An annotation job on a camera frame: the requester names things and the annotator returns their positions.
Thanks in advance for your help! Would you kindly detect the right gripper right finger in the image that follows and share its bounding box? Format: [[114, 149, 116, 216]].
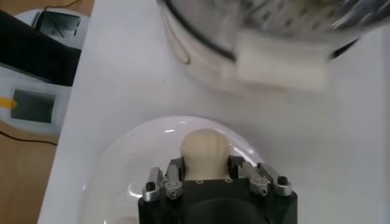
[[228, 155, 293, 197]]

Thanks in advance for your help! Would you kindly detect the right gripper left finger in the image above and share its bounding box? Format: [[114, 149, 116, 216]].
[[141, 156, 186, 202]]

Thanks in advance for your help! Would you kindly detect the white round plate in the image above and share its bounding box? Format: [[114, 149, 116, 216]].
[[77, 114, 266, 224]]

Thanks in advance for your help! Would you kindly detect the white black robot base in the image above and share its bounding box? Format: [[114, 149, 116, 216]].
[[0, 8, 90, 136]]

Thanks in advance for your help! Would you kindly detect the cream electric cooker base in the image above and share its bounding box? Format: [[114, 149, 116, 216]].
[[157, 0, 390, 95]]

